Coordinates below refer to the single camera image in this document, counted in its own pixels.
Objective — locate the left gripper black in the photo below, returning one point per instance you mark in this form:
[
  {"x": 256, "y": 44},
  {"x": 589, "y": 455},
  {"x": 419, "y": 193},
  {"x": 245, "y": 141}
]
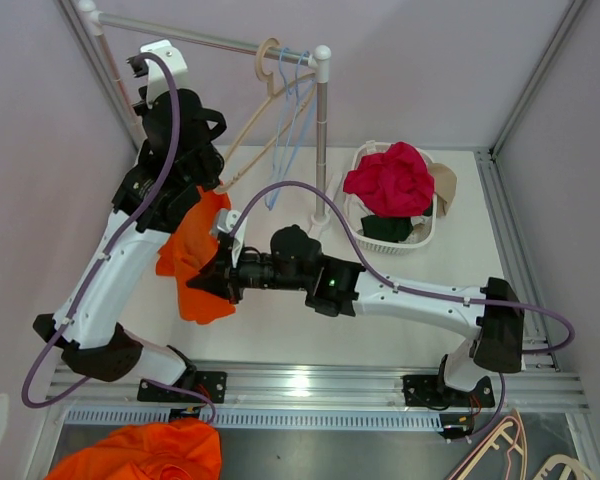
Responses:
[{"x": 142, "y": 105}]

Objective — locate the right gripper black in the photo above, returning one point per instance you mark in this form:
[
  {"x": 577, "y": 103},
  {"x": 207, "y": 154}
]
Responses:
[{"x": 216, "y": 280}]

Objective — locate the orange t shirt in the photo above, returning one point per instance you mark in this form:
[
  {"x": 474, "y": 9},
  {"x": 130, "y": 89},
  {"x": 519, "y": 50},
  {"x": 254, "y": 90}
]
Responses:
[{"x": 186, "y": 252}]

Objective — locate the light blue wire hanger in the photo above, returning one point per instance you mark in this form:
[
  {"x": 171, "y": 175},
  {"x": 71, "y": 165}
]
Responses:
[
  {"x": 295, "y": 117},
  {"x": 279, "y": 152}
]

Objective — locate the green and white t shirt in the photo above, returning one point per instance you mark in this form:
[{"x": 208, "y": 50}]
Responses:
[{"x": 386, "y": 229}]

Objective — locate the magenta t shirt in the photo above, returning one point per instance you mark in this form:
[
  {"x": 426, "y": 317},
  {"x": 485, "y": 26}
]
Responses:
[{"x": 392, "y": 184}]

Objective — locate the beige t shirt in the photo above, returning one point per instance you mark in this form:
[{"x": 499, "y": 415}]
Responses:
[{"x": 445, "y": 187}]

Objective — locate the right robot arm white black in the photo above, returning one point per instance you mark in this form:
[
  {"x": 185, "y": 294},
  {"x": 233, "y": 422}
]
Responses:
[{"x": 488, "y": 318}]

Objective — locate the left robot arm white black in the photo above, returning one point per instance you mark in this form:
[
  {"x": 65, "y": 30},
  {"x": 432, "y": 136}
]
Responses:
[{"x": 148, "y": 207}]

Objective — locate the pink hanger on floor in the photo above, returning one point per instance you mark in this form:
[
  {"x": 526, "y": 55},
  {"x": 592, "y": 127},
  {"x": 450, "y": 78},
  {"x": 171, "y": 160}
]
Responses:
[{"x": 508, "y": 437}]

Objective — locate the beige hanger on floor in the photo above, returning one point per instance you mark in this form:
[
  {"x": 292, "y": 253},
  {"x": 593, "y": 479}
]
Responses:
[{"x": 568, "y": 468}]

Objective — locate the metal clothes rack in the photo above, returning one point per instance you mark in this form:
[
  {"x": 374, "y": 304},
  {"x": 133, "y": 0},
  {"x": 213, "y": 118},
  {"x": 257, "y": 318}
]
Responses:
[{"x": 94, "y": 21}]

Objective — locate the orange cloth pile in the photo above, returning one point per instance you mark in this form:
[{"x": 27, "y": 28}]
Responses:
[{"x": 182, "y": 449}]

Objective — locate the white perforated plastic basket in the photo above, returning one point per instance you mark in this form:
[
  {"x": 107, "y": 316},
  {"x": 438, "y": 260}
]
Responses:
[{"x": 427, "y": 234}]

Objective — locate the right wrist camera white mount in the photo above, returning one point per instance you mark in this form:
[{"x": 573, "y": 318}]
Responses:
[{"x": 229, "y": 230}]

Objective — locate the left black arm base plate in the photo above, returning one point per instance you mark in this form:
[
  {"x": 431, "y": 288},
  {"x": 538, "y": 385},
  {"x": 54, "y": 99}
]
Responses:
[{"x": 211, "y": 384}]

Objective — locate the slotted grey cable duct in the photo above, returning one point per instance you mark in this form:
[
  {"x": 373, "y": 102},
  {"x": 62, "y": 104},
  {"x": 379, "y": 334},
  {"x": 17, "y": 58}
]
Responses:
[{"x": 260, "y": 418}]

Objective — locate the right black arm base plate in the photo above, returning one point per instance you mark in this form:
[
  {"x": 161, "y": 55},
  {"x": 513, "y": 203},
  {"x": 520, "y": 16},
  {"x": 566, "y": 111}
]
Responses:
[{"x": 427, "y": 391}]

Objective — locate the aluminium rail frame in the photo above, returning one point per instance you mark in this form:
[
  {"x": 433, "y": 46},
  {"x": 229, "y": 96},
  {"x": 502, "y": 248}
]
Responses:
[{"x": 286, "y": 386}]

